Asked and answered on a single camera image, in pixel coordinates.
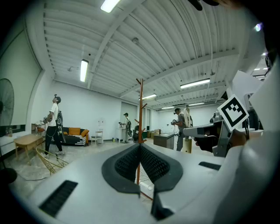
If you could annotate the wooden cabinet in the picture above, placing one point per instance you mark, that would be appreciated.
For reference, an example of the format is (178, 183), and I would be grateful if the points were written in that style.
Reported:
(164, 140)

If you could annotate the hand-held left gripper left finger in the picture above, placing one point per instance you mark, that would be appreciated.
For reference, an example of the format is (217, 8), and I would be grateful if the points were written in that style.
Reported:
(109, 172)

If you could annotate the person's right hand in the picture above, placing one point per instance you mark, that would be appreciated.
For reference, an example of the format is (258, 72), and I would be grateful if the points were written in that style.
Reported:
(239, 138)

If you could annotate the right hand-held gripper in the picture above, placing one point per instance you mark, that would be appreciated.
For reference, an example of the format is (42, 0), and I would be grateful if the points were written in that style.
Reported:
(233, 112)

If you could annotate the low wooden table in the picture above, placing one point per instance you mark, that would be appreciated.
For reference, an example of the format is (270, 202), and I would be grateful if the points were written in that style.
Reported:
(28, 138)

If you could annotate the brown wooden coat stand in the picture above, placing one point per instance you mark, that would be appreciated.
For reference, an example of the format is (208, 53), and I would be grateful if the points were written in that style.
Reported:
(141, 109)

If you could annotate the black sofa with orange cushions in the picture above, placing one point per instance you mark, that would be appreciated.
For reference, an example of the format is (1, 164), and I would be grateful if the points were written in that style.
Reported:
(74, 136)

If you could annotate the small white table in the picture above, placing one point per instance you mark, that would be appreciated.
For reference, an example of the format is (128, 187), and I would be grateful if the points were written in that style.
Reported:
(120, 133)

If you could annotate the black standing fan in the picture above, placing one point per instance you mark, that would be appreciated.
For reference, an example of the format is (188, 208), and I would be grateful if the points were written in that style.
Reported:
(6, 102)

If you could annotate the white chair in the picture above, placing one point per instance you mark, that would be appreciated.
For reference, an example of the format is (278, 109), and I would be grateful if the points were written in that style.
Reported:
(97, 137)

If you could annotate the metal shelf rack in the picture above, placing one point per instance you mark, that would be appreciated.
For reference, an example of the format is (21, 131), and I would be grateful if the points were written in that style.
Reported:
(36, 128)

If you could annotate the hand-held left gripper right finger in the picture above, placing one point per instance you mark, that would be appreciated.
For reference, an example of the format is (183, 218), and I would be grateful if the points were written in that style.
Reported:
(172, 172)

